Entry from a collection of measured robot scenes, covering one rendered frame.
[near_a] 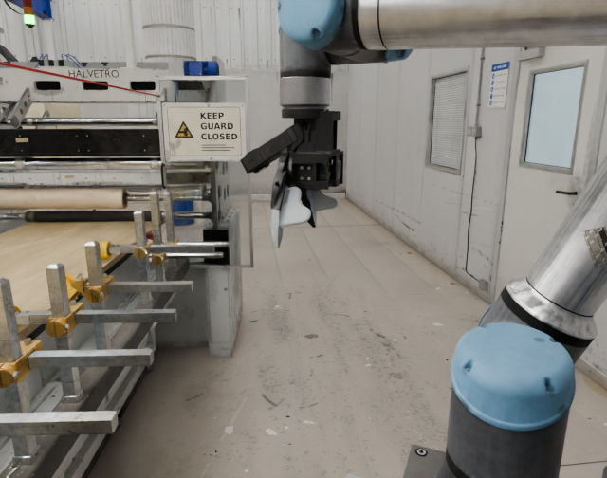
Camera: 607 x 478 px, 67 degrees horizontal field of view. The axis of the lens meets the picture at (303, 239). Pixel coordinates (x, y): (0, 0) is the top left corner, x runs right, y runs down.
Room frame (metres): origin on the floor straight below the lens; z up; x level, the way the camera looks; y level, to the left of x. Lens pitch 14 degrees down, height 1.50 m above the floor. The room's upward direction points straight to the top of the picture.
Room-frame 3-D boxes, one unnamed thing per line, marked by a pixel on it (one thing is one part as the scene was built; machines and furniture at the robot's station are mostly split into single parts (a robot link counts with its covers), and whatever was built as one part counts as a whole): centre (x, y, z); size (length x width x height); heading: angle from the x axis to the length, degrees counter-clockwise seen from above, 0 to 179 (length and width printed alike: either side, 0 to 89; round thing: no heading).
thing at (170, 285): (1.51, 0.57, 0.95); 0.36 x 0.03 x 0.03; 92
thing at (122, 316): (1.26, 0.63, 0.95); 0.50 x 0.04 x 0.04; 92
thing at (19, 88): (3.08, 1.30, 0.95); 1.65 x 0.70 x 1.90; 92
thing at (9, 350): (0.96, 0.68, 0.92); 0.03 x 0.03 x 0.48; 2
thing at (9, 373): (0.99, 0.68, 0.95); 0.13 x 0.06 x 0.05; 2
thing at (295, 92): (0.72, 0.00, 1.54); 0.08 x 0.08 x 0.05
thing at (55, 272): (1.21, 0.68, 0.88); 0.03 x 0.03 x 0.48; 2
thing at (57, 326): (1.24, 0.69, 0.95); 0.13 x 0.06 x 0.05; 2
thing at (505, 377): (0.45, -0.22, 1.21); 0.13 x 0.12 x 0.14; 150
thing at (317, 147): (0.72, -0.01, 1.46); 0.09 x 0.08 x 0.12; 67
